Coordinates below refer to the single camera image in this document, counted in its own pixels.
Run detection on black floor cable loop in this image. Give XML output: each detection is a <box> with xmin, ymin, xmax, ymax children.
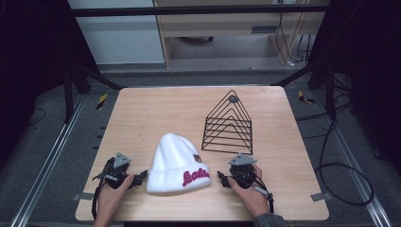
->
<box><xmin>294</xmin><ymin>107</ymin><xmax>375</xmax><ymax>206</ymax></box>

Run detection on grey metal table bracket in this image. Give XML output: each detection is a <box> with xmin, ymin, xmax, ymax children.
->
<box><xmin>309</xmin><ymin>191</ymin><xmax>333</xmax><ymax>203</ymax></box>
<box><xmin>71</xmin><ymin>192</ymin><xmax>96</xmax><ymax>202</ymax></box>

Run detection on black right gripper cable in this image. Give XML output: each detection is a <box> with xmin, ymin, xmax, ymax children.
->
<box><xmin>251</xmin><ymin>173</ymin><xmax>275</xmax><ymax>214</ymax></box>

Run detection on white cabinet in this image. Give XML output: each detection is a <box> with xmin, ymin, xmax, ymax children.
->
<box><xmin>67</xmin><ymin>0</ymin><xmax>166</xmax><ymax>66</ymax></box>

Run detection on person's right hand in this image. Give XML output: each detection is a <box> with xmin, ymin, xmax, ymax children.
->
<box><xmin>227</xmin><ymin>163</ymin><xmax>270</xmax><ymax>219</ymax></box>

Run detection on black cables under desk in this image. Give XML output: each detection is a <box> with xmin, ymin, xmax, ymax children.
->
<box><xmin>274</xmin><ymin>11</ymin><xmax>314</xmax><ymax>68</ymax></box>

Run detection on white knitted beanie hat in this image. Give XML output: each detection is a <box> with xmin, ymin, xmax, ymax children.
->
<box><xmin>146</xmin><ymin>131</ymin><xmax>213</xmax><ymax>195</ymax></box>

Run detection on person's left hand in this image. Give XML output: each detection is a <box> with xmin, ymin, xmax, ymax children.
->
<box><xmin>96</xmin><ymin>173</ymin><xmax>135</xmax><ymax>219</ymax></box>

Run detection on black horizontal frame bar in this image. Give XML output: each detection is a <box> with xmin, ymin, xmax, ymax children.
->
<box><xmin>67</xmin><ymin>4</ymin><xmax>331</xmax><ymax>18</ymax></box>

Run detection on aluminium floor rail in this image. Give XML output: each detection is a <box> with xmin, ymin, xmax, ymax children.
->
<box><xmin>313</xmin><ymin>90</ymin><xmax>394</xmax><ymax>227</ymax></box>
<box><xmin>9</xmin><ymin>94</ymin><xmax>87</xmax><ymax>227</ymax></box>

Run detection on yellow black striped tape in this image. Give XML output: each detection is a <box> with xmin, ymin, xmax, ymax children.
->
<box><xmin>96</xmin><ymin>93</ymin><xmax>109</xmax><ymax>111</ymax></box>
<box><xmin>297</xmin><ymin>90</ymin><xmax>317</xmax><ymax>105</ymax></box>

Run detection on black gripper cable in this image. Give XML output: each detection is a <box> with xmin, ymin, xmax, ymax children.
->
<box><xmin>91</xmin><ymin>156</ymin><xmax>115</xmax><ymax>221</ymax></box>
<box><xmin>251</xmin><ymin>173</ymin><xmax>275</xmax><ymax>214</ymax></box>

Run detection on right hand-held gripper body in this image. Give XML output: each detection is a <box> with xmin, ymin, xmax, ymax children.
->
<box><xmin>227</xmin><ymin>152</ymin><xmax>258</xmax><ymax>190</ymax></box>

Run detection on black wire triangular rack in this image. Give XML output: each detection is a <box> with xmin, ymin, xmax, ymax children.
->
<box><xmin>200</xmin><ymin>89</ymin><xmax>254</xmax><ymax>156</ymax></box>

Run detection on dark curtain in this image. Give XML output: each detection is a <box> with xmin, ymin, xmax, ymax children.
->
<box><xmin>0</xmin><ymin>0</ymin><xmax>101</xmax><ymax>165</ymax></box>
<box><xmin>308</xmin><ymin>0</ymin><xmax>401</xmax><ymax>176</ymax></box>

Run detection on black metal stand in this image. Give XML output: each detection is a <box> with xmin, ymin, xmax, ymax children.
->
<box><xmin>61</xmin><ymin>59</ymin><xmax>127</xmax><ymax>125</ymax></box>
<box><xmin>270</xmin><ymin>58</ymin><xmax>338</xmax><ymax>122</ymax></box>

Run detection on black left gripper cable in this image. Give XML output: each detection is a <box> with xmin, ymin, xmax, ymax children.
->
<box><xmin>91</xmin><ymin>156</ymin><xmax>115</xmax><ymax>221</ymax></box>

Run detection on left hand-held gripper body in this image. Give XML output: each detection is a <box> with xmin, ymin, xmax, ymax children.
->
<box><xmin>99</xmin><ymin>151</ymin><xmax>133</xmax><ymax>190</ymax></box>

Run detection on light wooden desk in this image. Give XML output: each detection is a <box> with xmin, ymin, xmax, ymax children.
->
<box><xmin>152</xmin><ymin>0</ymin><xmax>331</xmax><ymax>70</ymax></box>

